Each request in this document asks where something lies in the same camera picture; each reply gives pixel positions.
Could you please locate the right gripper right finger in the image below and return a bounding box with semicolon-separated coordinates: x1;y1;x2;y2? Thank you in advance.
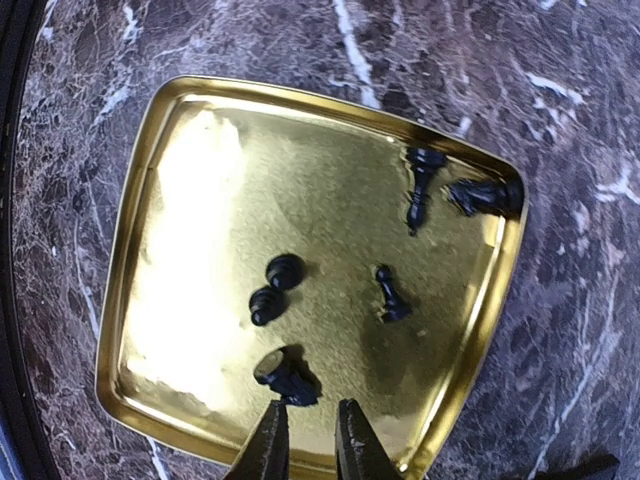
335;399;400;480

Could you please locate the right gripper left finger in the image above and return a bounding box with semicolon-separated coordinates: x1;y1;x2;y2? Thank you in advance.
224;400;290;480

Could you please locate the gold square tray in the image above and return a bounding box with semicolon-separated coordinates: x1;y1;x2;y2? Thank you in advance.
95;76;528;479

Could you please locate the pile of black chess pieces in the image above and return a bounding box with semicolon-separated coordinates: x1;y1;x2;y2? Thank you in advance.
249;148;524;411

